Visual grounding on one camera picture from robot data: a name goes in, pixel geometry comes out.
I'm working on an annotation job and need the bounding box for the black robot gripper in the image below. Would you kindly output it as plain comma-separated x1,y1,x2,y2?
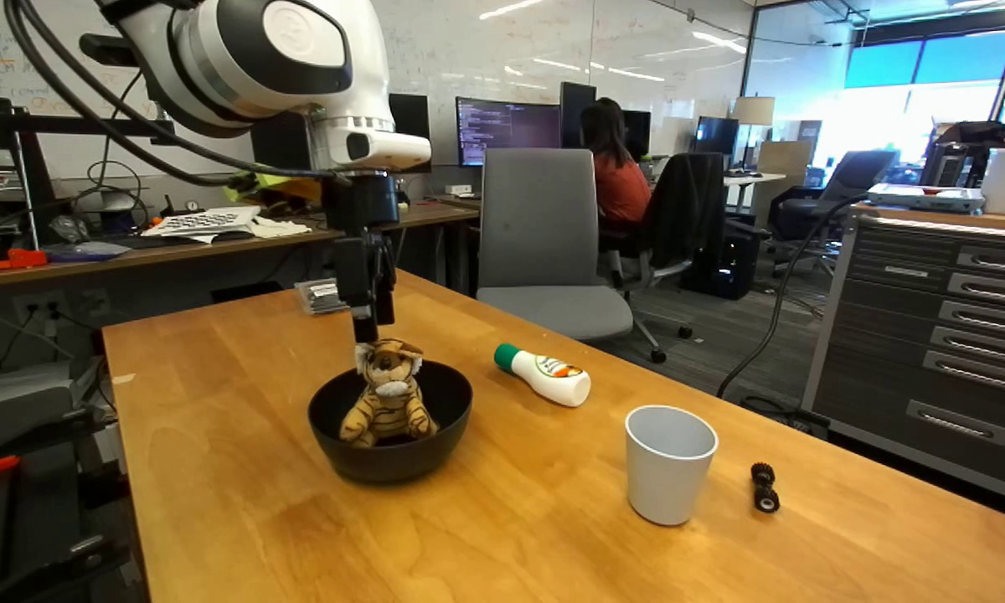
323,170,401,344

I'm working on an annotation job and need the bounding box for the striped toy tiger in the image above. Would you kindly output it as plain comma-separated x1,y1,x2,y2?
334,336,443,451

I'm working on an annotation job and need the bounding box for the black bowl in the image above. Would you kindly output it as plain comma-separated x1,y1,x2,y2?
304,358,477,489

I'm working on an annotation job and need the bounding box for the small grey box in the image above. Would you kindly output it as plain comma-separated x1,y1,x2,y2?
292,275,345,318

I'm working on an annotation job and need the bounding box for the open paper booklet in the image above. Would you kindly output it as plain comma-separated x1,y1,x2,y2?
141,200,314,247

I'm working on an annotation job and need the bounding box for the white bottle green cap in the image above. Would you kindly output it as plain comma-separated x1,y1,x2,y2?
491,337,596,413

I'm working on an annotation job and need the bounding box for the grey office chair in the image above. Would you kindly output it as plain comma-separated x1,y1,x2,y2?
477,145,638,344

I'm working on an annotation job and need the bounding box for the black computer monitor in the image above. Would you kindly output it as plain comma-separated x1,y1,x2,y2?
556,80,604,148
384,90,435,145
451,95,565,170

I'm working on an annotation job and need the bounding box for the long brown desk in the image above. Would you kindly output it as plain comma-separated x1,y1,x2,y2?
0,198,486,294

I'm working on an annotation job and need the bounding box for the seated person red shirt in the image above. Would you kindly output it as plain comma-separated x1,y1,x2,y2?
581,95,656,234

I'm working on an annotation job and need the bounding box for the black office chair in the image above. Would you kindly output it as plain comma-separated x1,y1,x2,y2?
605,151,729,367
767,145,905,275

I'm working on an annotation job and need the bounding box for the white cup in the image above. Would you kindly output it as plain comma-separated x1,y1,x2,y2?
621,402,725,528

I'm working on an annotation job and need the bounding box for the black computer tower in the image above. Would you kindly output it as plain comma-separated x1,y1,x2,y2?
679,218,764,301

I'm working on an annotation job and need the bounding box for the red hand tool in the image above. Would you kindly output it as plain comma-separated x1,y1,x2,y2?
0,243,50,279

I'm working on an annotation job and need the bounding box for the grey metal cart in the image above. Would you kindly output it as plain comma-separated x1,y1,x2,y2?
0,354,121,603

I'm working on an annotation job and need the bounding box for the black metal stand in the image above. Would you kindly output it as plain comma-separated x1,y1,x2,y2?
0,95,93,251

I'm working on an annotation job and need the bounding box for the white lamp shade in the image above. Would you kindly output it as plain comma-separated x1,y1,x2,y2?
729,95,776,132

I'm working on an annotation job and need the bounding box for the cardboard box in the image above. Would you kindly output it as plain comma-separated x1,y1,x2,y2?
758,136,820,189

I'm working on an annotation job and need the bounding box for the grey drawer cabinet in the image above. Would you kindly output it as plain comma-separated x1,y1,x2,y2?
802,207,1005,513

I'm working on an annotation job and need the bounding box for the grey laptop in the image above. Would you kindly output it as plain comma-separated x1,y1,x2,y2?
866,182,987,213

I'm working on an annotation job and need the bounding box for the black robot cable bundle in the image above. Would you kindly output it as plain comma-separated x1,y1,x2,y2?
0,0,304,189

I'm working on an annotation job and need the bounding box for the black floor cable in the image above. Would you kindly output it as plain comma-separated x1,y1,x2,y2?
715,265,796,402

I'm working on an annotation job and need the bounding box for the small black double ring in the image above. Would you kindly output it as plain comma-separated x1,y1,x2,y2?
747,459,783,518

